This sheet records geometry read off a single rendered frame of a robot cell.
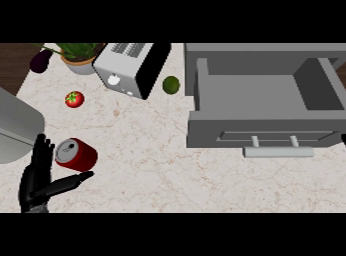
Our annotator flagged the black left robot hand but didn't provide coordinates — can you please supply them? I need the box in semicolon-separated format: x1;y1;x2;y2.
18;133;96;213

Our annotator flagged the red soda can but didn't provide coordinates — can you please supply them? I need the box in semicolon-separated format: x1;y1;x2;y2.
53;137;99;173

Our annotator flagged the grey open drawer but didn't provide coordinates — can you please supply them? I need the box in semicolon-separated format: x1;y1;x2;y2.
184;57;346;149

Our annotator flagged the grey drawer cabinet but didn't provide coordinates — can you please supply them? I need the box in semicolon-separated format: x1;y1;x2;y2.
183;43;346;98

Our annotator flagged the grey rounded appliance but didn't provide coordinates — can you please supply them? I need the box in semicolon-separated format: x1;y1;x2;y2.
0;77;46;165

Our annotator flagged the red tomato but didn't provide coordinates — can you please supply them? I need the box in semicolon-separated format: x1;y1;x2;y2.
63;90;86;109

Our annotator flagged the dark purple eggplant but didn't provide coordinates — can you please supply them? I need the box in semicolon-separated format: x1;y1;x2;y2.
28;48;53;74

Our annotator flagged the potted green plant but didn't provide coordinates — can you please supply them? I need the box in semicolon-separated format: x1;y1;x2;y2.
34;43;106;76

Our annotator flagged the silver black toaster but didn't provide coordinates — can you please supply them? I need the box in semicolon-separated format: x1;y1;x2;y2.
91;43;173;101

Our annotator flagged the green avocado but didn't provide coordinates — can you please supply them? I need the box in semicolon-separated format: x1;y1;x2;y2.
161;75;181;96

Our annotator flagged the pale grey drawer handle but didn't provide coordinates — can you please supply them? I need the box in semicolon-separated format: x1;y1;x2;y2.
242;135;314;159

